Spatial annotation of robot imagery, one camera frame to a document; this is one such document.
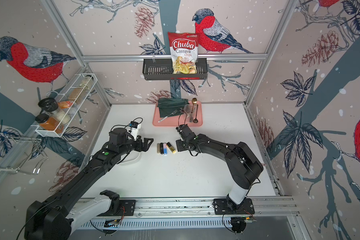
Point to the Chuba cassava chips bag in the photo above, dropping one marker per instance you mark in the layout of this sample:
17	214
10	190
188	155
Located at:
184	52

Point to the black wall basket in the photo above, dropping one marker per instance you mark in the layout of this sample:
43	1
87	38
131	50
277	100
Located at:
162	70

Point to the white wire spice rack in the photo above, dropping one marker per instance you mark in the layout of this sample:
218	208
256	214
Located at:
71	101

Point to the gold black lipstick tube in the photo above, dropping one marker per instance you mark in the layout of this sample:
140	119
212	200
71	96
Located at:
171	148

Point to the aluminium front rail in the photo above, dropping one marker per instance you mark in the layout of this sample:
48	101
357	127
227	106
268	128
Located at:
182	207

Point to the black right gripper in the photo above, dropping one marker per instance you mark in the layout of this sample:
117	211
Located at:
178	145

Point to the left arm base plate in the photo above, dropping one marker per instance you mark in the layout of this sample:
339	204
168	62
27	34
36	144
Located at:
121	208

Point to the gold long spoon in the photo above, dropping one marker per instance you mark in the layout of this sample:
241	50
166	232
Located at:
194	110

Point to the white storage box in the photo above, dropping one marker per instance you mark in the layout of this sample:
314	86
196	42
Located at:
133	158

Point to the black lid spice jar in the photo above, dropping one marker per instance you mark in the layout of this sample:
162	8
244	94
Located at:
50	105

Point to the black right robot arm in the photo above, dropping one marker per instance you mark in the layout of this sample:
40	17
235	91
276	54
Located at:
245	168

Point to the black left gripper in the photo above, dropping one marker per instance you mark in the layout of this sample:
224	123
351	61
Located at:
146	146

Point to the dark green cloth napkin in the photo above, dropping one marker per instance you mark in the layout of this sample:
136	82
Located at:
171	107

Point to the clear ribbed glass cup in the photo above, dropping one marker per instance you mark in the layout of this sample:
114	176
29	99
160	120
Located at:
188	113

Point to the white handled fork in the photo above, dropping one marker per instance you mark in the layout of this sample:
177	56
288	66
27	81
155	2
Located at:
167	116

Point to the pink blue lipstick tube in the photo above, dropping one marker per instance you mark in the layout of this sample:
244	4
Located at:
165	152

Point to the metal wire hook rack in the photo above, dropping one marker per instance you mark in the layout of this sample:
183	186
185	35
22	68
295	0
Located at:
22	155

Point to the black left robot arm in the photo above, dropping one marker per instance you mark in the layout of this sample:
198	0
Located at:
48	220

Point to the pink silicone mat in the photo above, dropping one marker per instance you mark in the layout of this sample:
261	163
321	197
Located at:
177	120

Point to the beige lipstick tube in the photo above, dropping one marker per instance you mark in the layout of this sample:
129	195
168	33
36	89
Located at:
158	148

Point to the orange spice jar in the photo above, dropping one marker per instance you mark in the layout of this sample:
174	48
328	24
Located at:
49	123

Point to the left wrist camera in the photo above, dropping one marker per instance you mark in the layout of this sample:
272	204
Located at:
134	129

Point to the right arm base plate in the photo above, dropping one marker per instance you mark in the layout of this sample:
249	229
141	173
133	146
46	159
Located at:
228	207

